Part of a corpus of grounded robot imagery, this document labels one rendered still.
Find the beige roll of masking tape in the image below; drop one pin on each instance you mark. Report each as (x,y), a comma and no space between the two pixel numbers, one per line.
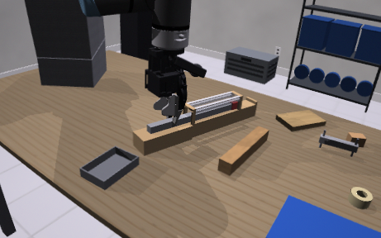
(361,201)

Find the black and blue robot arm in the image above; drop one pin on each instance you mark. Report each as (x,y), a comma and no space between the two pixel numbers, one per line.
(170,23)

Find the blue flat rectangular sheet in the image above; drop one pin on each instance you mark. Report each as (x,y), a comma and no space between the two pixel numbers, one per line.
(299,219)

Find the flat tan wooden board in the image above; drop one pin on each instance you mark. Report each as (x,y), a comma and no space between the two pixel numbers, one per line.
(296,121)

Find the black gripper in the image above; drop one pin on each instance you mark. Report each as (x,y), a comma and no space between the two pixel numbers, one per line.
(174,81)

